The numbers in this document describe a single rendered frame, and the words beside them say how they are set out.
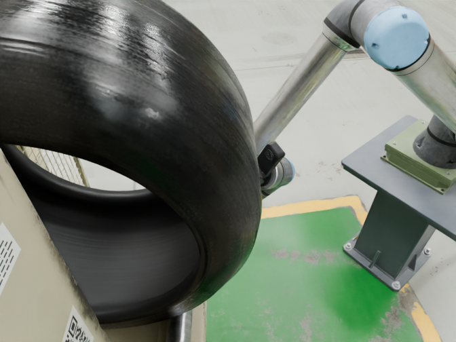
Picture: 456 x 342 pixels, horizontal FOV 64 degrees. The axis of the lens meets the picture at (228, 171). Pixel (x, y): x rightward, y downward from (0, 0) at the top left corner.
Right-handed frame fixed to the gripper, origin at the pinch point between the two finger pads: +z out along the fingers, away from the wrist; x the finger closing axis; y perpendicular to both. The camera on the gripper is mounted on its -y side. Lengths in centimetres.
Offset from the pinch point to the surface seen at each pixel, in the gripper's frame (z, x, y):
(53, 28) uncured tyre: 46.7, 7.0, -14.9
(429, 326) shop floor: -108, -79, 19
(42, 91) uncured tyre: 48.4, 2.0, -11.3
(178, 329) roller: 17.3, -19.1, 19.8
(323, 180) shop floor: -153, 2, 21
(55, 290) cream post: 50, -12, -2
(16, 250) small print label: 55, -10, -7
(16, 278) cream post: 55, -12, -6
